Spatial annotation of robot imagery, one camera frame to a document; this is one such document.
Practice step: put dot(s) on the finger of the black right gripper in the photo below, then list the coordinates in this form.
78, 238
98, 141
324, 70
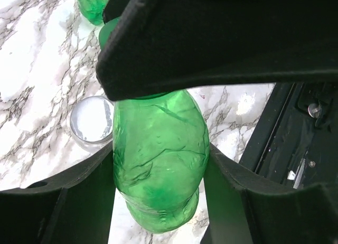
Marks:
167, 45

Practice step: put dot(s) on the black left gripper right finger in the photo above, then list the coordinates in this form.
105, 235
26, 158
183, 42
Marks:
244, 207

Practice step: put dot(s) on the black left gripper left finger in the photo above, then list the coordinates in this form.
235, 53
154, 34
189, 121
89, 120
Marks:
73, 206

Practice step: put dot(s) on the green bottle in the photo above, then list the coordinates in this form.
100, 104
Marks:
92, 10
160, 152

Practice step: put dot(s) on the clear glass jar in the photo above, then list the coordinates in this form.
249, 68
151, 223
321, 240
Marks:
91, 123

